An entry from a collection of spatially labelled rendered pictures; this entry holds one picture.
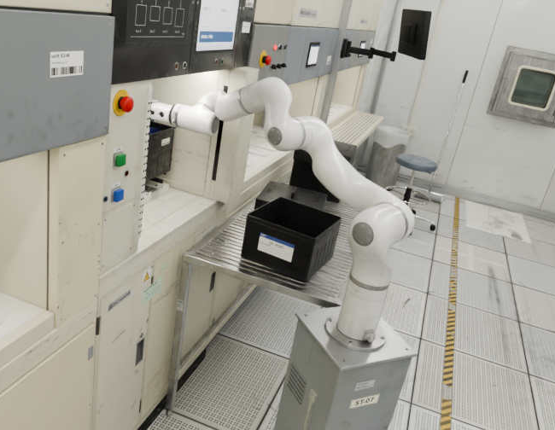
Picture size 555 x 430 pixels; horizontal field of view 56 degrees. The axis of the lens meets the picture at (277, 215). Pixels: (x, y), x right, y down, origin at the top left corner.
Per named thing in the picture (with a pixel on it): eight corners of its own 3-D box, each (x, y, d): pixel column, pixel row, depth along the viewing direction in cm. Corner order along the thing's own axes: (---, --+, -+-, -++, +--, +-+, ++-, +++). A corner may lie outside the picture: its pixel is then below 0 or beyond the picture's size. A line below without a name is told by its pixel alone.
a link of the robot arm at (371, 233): (396, 282, 156) (417, 209, 147) (365, 302, 142) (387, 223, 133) (362, 265, 163) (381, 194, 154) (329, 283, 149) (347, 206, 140)
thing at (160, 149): (137, 194, 191) (144, 109, 180) (90, 181, 196) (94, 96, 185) (172, 179, 213) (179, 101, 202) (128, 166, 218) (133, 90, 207)
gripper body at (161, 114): (169, 127, 187) (142, 120, 190) (183, 123, 196) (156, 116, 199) (171, 107, 184) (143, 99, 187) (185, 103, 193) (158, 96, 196)
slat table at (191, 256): (300, 471, 203) (341, 305, 175) (164, 415, 218) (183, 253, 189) (360, 313, 320) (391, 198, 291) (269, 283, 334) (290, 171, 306)
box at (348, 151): (339, 204, 267) (350, 157, 258) (286, 190, 273) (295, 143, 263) (347, 188, 293) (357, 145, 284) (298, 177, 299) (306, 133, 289)
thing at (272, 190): (316, 235, 225) (322, 207, 220) (250, 219, 229) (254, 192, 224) (324, 212, 252) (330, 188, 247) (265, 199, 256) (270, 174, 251)
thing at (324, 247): (238, 256, 195) (245, 213, 189) (272, 234, 219) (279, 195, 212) (306, 282, 185) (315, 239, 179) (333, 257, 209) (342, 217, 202)
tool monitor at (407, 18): (420, 77, 310) (437, 12, 296) (334, 59, 323) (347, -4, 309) (424, 72, 345) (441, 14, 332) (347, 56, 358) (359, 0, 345)
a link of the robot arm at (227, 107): (255, 67, 175) (196, 94, 195) (236, 97, 166) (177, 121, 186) (271, 89, 179) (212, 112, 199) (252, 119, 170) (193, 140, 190)
